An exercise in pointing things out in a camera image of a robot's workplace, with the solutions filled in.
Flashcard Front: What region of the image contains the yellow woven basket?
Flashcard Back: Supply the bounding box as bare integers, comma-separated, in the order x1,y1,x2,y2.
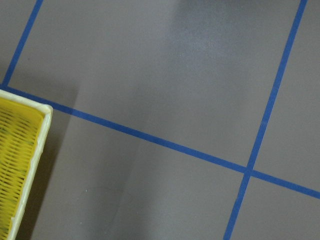
0,90,53,240

